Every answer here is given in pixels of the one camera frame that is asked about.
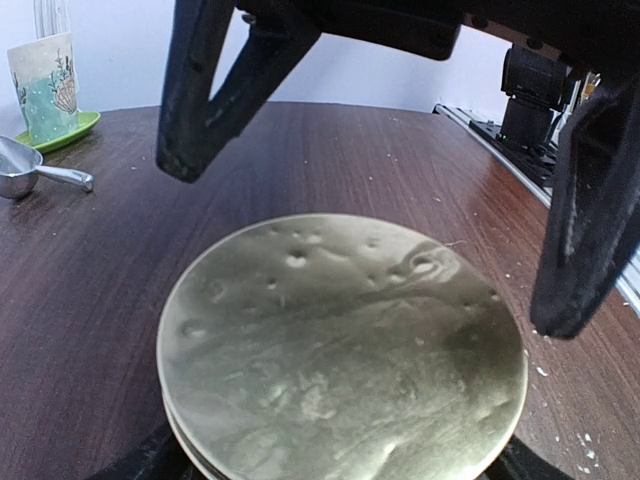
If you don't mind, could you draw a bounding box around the right aluminium frame post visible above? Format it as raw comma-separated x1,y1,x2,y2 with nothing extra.
33,0,71,39

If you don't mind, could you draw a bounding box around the patterned ceramic mug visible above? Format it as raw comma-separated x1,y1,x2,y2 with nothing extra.
7,32,78,139

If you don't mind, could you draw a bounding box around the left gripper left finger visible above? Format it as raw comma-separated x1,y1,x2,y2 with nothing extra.
89,424,193,480

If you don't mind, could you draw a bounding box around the green saucer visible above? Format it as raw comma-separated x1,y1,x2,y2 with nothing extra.
14,111,101,154

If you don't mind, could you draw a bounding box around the metal scoop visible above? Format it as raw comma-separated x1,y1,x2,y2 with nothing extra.
1,136,94,200

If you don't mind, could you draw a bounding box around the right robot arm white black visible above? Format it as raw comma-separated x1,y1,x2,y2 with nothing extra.
156,1,639,339

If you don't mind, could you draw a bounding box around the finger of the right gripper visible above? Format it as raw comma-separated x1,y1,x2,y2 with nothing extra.
530,79,639,339
156,1,320,183

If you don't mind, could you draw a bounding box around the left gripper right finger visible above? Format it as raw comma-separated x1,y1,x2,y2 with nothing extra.
482,437,573,480

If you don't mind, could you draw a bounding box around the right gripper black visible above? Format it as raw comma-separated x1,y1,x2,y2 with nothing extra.
234,0,640,91

